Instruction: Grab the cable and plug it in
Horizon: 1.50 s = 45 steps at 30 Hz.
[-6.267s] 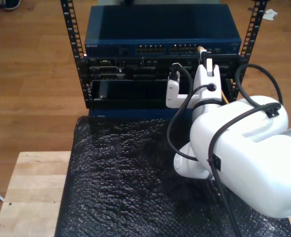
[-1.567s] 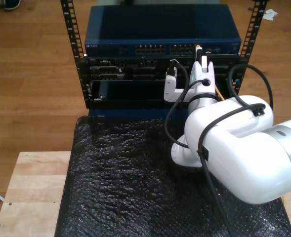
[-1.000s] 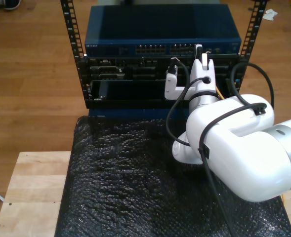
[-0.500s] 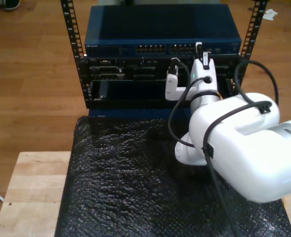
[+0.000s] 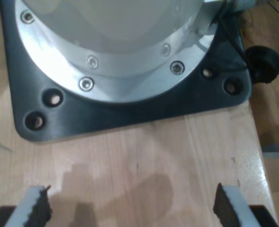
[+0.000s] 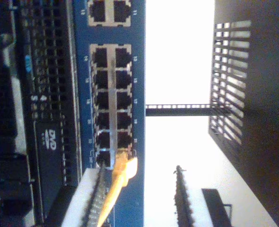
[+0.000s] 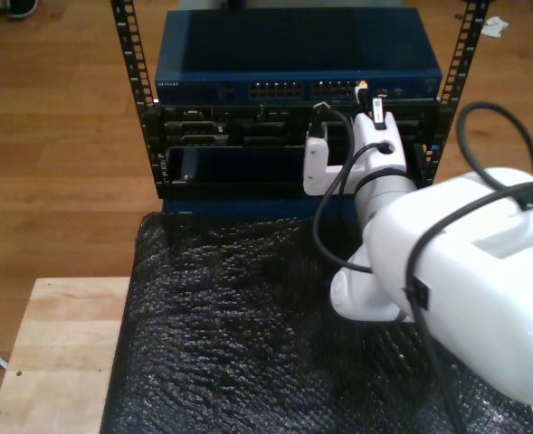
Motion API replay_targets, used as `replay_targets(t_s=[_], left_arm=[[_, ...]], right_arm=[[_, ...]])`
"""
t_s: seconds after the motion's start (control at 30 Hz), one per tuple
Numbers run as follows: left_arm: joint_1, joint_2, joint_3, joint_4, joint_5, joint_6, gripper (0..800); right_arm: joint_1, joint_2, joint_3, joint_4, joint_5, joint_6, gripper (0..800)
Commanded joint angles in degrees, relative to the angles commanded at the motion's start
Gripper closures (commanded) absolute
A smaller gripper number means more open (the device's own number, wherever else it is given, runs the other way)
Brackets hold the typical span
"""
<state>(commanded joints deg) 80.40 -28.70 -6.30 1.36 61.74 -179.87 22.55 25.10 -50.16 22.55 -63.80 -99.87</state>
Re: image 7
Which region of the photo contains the black rack server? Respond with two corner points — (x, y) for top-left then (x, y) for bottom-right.
(156, 103), (440, 149)

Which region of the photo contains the crumpled white paper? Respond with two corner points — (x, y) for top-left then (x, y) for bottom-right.
(481, 16), (510, 40)

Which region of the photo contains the black bubble wrap mat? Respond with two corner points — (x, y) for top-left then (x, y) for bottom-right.
(99, 210), (533, 434)

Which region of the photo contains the person's foot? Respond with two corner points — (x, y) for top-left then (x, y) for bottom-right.
(6, 0), (40, 20)

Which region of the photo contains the black camera cable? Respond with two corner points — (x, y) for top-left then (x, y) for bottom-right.
(306, 101), (357, 159)

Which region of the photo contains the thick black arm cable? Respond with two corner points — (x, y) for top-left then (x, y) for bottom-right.
(400, 101), (533, 434)

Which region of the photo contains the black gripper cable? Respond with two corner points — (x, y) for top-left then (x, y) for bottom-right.
(311, 141), (395, 275)

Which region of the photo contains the blue network switch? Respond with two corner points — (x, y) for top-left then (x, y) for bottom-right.
(154, 9), (443, 108)

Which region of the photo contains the black server rack frame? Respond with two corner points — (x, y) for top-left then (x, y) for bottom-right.
(109, 0), (492, 201)

